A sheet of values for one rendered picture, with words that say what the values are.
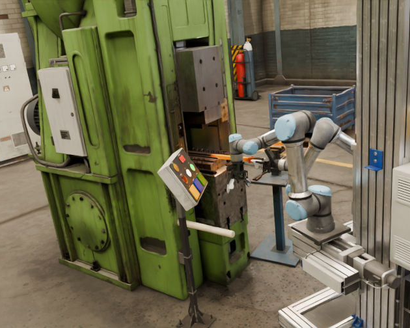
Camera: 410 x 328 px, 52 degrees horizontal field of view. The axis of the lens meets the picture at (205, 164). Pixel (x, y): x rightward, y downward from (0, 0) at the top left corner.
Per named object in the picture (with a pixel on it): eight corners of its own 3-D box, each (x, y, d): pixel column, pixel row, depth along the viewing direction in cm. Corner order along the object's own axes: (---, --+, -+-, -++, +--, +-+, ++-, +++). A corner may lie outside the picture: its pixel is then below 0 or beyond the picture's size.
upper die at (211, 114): (222, 117, 302) (220, 104, 299) (205, 124, 287) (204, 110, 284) (176, 115, 326) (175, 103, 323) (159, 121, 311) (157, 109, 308)
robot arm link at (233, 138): (234, 137, 239) (225, 135, 246) (236, 156, 243) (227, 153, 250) (245, 134, 244) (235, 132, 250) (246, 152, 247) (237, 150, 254)
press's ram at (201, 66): (230, 100, 309) (225, 43, 296) (199, 112, 280) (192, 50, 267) (186, 99, 333) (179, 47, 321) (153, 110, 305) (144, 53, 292)
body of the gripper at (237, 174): (237, 183, 248) (235, 163, 244) (230, 179, 255) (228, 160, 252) (248, 179, 251) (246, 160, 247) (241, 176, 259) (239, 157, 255)
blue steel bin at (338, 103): (357, 129, 690) (358, 84, 667) (335, 142, 635) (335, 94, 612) (293, 124, 769) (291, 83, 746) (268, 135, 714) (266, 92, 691)
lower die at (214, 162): (226, 164, 313) (225, 153, 310) (211, 173, 298) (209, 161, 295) (182, 159, 338) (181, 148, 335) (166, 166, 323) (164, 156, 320)
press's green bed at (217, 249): (252, 263, 349) (247, 212, 335) (227, 287, 321) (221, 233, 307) (198, 248, 382) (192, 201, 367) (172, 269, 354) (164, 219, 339)
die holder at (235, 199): (248, 212, 335) (243, 159, 320) (221, 233, 306) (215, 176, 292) (192, 201, 367) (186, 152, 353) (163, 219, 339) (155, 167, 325)
